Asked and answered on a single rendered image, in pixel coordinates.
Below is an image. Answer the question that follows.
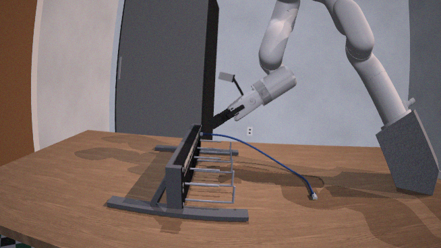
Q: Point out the white network cable plug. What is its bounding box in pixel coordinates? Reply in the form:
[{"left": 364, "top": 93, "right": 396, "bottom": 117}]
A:
[{"left": 310, "top": 192, "right": 318, "bottom": 200}]

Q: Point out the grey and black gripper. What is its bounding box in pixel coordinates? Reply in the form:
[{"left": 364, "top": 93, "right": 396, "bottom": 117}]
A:
[{"left": 208, "top": 85, "right": 265, "bottom": 129}]

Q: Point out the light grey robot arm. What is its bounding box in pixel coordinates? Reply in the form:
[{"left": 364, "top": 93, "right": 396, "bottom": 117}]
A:
[{"left": 252, "top": 0, "right": 415, "bottom": 130}]

